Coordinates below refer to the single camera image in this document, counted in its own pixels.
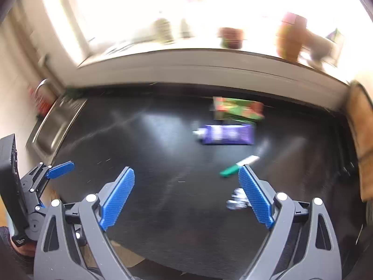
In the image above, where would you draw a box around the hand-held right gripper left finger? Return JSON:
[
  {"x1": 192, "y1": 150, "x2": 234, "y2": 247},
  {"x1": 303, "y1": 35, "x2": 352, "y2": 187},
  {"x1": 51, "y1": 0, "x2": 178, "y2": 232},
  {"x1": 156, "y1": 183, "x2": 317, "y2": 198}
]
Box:
[{"x1": 33, "y1": 166, "x2": 136, "y2": 280}]

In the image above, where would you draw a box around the small wooden cutting board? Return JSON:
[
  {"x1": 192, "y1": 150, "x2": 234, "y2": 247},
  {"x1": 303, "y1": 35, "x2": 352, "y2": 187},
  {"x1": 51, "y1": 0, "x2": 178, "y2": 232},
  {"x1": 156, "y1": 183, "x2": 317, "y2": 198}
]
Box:
[{"x1": 350, "y1": 82, "x2": 373, "y2": 202}]

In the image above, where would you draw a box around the jar of red spice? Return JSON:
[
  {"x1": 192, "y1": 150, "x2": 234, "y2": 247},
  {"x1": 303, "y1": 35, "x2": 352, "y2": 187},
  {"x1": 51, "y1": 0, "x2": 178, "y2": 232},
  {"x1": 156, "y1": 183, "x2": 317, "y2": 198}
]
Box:
[{"x1": 218, "y1": 27, "x2": 245, "y2": 50}]

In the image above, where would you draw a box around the white dish soap bottle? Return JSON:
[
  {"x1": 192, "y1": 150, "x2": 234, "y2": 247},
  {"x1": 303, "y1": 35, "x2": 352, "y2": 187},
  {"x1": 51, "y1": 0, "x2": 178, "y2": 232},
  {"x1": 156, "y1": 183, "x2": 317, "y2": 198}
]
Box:
[{"x1": 153, "y1": 12, "x2": 175, "y2": 43}]

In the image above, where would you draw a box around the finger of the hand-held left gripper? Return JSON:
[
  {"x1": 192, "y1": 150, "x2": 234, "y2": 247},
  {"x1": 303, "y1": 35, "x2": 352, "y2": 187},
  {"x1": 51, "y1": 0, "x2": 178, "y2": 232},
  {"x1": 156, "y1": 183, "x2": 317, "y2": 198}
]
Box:
[
  {"x1": 20, "y1": 161, "x2": 75, "y2": 199},
  {"x1": 28, "y1": 201, "x2": 48, "y2": 240}
]

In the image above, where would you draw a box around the chrome faucet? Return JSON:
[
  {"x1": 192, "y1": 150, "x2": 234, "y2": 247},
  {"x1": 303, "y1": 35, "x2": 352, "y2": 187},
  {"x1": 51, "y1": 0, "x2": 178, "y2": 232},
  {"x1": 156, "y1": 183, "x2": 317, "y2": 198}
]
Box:
[{"x1": 34, "y1": 79, "x2": 59, "y2": 105}]

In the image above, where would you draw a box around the white stone mortar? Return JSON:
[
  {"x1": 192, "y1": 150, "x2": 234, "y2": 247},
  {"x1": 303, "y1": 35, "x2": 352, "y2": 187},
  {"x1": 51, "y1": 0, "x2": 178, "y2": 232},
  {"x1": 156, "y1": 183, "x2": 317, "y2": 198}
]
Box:
[{"x1": 306, "y1": 32, "x2": 335, "y2": 70}]

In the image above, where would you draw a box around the red patterned packet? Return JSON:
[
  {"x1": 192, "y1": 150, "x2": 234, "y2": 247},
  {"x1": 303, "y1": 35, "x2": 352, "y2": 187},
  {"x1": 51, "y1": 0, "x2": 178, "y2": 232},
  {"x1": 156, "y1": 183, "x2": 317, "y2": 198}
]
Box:
[{"x1": 28, "y1": 84, "x2": 51, "y2": 117}]

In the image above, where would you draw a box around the green and white marker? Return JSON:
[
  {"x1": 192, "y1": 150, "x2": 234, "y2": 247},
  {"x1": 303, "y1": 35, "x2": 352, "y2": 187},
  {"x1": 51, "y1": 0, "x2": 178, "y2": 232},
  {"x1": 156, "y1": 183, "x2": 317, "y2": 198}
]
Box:
[{"x1": 219, "y1": 155, "x2": 261, "y2": 178}]

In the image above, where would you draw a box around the dark pestle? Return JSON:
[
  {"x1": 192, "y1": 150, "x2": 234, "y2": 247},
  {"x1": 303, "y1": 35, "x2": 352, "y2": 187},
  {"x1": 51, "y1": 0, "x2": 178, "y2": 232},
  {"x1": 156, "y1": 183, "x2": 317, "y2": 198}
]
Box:
[{"x1": 325, "y1": 28, "x2": 344, "y2": 46}]

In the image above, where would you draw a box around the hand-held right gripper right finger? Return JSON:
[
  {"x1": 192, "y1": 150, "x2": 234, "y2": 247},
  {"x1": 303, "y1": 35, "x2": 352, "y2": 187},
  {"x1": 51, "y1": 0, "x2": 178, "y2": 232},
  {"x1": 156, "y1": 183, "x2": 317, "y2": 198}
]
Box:
[{"x1": 238, "y1": 165, "x2": 342, "y2": 280}]

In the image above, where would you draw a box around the wooden utensil holder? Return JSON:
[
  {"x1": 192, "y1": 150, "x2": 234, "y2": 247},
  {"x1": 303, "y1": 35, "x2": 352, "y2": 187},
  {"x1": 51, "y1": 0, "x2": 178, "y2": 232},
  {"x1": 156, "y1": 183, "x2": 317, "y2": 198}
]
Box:
[{"x1": 275, "y1": 12, "x2": 309, "y2": 62}]

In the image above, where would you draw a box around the silver foil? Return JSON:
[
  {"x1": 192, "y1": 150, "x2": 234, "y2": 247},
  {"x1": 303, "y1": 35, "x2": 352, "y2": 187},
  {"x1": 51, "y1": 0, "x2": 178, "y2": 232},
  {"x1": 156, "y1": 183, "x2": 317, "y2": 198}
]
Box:
[{"x1": 227, "y1": 189, "x2": 250, "y2": 210}]

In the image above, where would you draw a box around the green juice carton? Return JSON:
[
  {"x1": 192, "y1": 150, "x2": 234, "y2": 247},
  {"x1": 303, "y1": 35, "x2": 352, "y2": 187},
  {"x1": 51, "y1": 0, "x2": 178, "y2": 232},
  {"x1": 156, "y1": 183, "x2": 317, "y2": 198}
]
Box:
[{"x1": 212, "y1": 97, "x2": 265, "y2": 122}]

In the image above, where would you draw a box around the person's left hand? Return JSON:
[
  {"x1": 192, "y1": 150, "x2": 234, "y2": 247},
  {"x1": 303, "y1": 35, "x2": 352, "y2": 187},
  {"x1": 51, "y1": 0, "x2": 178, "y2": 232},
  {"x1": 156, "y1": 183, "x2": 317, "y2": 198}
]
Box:
[{"x1": 12, "y1": 241, "x2": 37, "y2": 259}]

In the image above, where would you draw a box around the steel sink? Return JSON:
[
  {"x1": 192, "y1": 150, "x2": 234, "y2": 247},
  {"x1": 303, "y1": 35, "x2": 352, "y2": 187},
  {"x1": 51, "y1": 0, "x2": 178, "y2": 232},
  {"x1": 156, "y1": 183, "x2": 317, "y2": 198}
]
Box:
[{"x1": 26, "y1": 96, "x2": 88, "y2": 164}]

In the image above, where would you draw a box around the purple tube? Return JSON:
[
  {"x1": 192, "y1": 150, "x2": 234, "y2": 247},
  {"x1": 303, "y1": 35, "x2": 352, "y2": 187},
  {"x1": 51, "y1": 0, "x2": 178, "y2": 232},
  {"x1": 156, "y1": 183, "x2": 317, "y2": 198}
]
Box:
[{"x1": 193, "y1": 123, "x2": 255, "y2": 146}]

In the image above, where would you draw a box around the person's left forearm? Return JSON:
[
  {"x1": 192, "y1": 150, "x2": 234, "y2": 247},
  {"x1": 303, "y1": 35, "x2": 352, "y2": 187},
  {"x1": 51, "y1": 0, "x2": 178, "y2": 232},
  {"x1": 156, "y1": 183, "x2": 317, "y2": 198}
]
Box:
[{"x1": 0, "y1": 226, "x2": 34, "y2": 276}]

